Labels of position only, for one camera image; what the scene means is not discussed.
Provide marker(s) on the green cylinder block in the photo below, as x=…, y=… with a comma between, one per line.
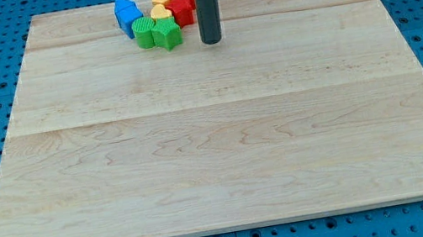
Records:
x=142, y=28

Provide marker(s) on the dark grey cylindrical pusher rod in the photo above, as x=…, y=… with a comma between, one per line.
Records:
x=209, y=21

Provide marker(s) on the yellow heart block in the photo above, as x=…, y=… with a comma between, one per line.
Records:
x=160, y=11

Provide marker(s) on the light wooden board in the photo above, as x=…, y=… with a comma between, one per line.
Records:
x=305, y=109

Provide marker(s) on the blue house-shaped block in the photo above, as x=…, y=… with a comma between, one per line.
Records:
x=124, y=6

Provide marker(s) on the red hexagon block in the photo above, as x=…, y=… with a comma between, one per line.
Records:
x=182, y=11

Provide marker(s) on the blue cube block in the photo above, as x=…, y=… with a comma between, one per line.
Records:
x=125, y=19

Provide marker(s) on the green star block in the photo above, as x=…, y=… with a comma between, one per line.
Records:
x=167, y=34

